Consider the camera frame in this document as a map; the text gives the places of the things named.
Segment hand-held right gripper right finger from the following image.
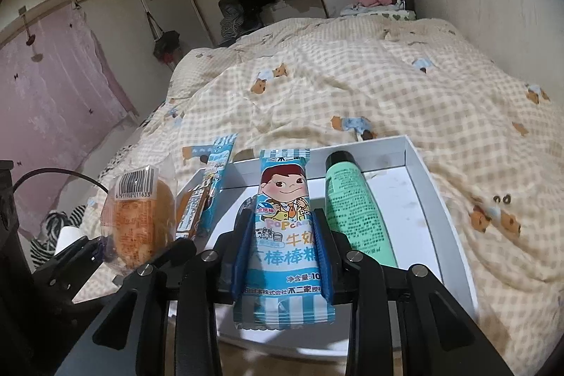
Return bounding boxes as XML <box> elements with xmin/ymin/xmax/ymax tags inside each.
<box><xmin>313</xmin><ymin>206</ymin><xmax>514</xmax><ymax>376</ymax></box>

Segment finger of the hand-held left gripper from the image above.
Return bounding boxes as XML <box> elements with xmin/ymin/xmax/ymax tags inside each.
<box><xmin>33</xmin><ymin>236</ymin><xmax>106</xmax><ymax>302</ymax></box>

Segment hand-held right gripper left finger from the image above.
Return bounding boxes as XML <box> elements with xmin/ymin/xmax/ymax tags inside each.
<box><xmin>55</xmin><ymin>206</ymin><xmax>258</xmax><ymax>376</ymax></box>

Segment blue striped candy packet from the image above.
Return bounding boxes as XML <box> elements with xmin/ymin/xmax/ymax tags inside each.
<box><xmin>194</xmin><ymin>134</ymin><xmax>239</xmax><ymax>238</ymax></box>
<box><xmin>232</xmin><ymin>148</ymin><xmax>336</xmax><ymax>330</ymax></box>

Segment green tube with black cap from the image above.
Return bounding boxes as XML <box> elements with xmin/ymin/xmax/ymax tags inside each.
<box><xmin>325</xmin><ymin>150</ymin><xmax>399</xmax><ymax>269</ymax></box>

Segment orange snack packet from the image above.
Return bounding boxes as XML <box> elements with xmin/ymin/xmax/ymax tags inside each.
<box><xmin>175</xmin><ymin>186</ymin><xmax>212</xmax><ymax>242</ymax></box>

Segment clear bread packet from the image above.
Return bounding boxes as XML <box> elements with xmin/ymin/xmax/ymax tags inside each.
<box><xmin>100</xmin><ymin>165</ymin><xmax>177</xmax><ymax>275</ymax></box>

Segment white cardboard box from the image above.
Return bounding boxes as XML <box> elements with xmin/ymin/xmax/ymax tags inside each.
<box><xmin>176</xmin><ymin>134</ymin><xmax>481</xmax><ymax>352</ymax></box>

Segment zebra striped cloth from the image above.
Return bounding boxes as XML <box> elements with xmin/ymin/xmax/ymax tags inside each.
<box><xmin>31</xmin><ymin>204</ymin><xmax>89</xmax><ymax>271</ymax></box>

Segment pink lace curtain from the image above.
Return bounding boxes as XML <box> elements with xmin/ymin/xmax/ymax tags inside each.
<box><xmin>0</xmin><ymin>4</ymin><xmax>137</xmax><ymax>222</ymax></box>

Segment black hanging bag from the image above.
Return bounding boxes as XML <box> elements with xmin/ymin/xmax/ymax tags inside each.
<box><xmin>145</xmin><ymin>12</ymin><xmax>181</xmax><ymax>68</ymax></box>

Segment folded patterned cloth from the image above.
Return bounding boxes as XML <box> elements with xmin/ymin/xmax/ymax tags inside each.
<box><xmin>340</xmin><ymin>0</ymin><xmax>417</xmax><ymax>21</ymax></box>

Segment white sliding wardrobe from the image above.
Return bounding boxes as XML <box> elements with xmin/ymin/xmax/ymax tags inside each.
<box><xmin>84</xmin><ymin>0</ymin><xmax>216</xmax><ymax>51</ymax></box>

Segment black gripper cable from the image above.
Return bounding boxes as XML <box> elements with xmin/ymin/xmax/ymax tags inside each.
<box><xmin>12</xmin><ymin>167</ymin><xmax>109</xmax><ymax>194</ymax></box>

